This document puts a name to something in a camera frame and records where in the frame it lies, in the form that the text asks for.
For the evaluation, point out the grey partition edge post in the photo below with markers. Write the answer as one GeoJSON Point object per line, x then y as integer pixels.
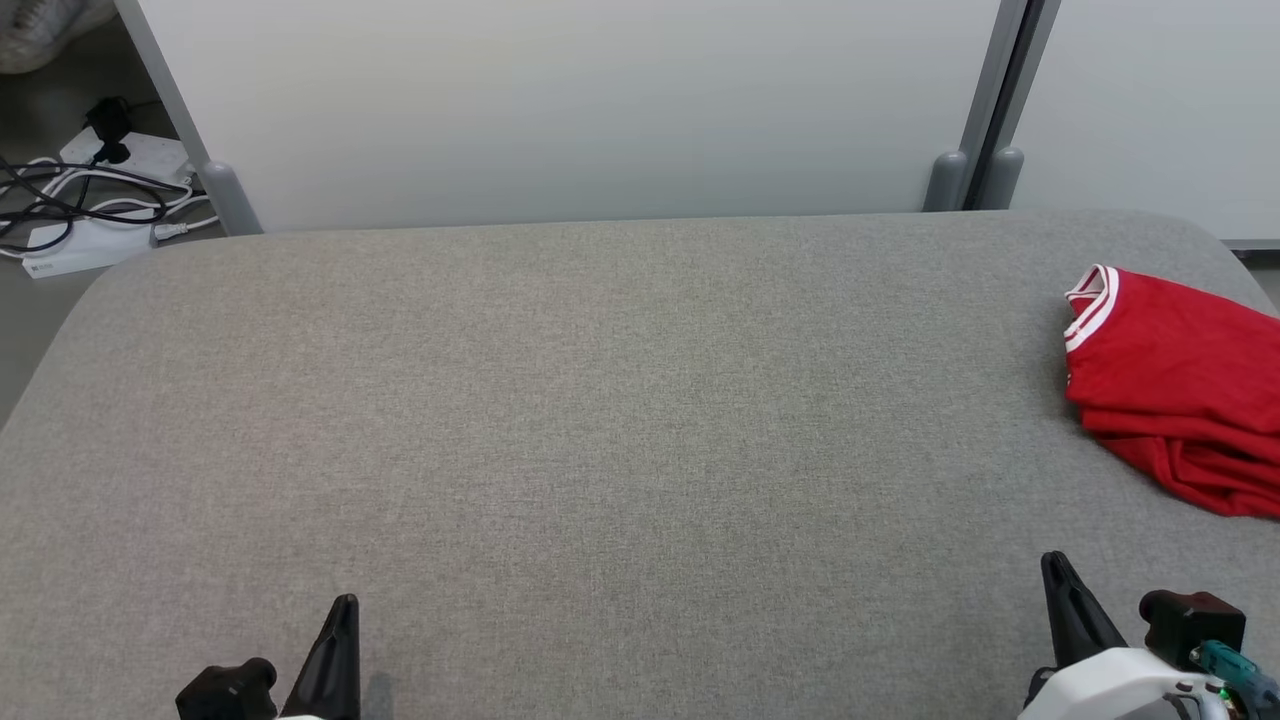
{"type": "Point", "coordinates": [232, 200]}

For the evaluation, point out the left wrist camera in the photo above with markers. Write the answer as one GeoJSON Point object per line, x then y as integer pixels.
{"type": "Point", "coordinates": [225, 690]}

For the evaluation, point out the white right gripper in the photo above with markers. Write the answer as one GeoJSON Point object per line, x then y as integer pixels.
{"type": "Point", "coordinates": [1120, 690]}

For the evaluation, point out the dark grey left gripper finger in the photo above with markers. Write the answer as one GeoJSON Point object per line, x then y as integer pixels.
{"type": "Point", "coordinates": [335, 670]}

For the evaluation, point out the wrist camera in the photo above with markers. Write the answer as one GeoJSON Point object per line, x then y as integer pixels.
{"type": "Point", "coordinates": [1190, 620]}
{"type": "Point", "coordinates": [225, 690]}

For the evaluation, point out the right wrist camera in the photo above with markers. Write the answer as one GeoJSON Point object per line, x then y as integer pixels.
{"type": "Point", "coordinates": [1190, 620]}

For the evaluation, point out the light grey partition post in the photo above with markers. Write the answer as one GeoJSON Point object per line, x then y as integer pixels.
{"type": "Point", "coordinates": [945, 185]}

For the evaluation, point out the narrow white partition panel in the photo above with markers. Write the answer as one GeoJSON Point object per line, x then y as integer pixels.
{"type": "Point", "coordinates": [1160, 100]}

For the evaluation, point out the wide white partition panel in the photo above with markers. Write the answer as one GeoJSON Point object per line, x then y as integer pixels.
{"type": "Point", "coordinates": [560, 100]}

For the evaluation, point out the red white basketball jersey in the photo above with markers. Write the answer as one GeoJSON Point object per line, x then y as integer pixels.
{"type": "Point", "coordinates": [1180, 360]}

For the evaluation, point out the dark grey partition post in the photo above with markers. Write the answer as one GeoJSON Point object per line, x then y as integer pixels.
{"type": "Point", "coordinates": [1005, 180]}

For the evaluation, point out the black plug adapter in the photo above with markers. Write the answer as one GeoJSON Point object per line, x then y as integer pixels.
{"type": "Point", "coordinates": [108, 120]}

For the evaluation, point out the pale grey woven object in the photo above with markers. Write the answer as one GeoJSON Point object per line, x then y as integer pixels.
{"type": "Point", "coordinates": [40, 30]}

